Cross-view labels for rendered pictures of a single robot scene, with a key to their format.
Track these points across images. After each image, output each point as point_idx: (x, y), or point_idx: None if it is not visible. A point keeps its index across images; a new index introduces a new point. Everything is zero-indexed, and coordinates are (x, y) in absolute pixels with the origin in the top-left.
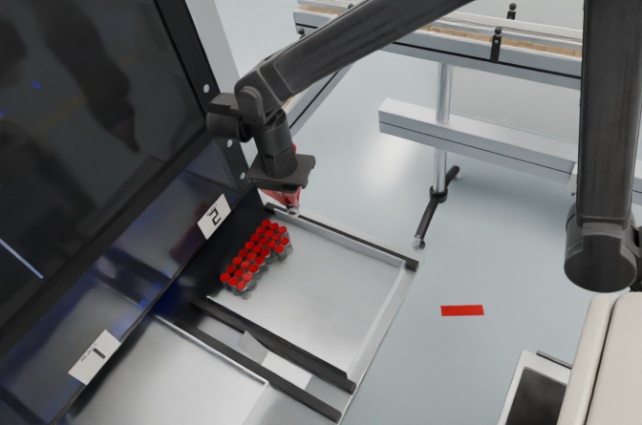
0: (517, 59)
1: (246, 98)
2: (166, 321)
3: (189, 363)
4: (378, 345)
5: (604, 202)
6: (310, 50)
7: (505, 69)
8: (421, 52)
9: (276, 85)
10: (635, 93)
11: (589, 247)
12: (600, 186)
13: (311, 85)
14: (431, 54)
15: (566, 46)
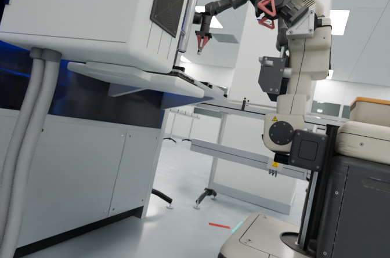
0: (250, 109)
1: (209, 4)
2: None
3: None
4: (217, 92)
5: (283, 25)
6: None
7: (246, 113)
8: (217, 107)
9: (216, 4)
10: None
11: (281, 31)
12: (282, 22)
13: None
14: (220, 108)
15: (265, 106)
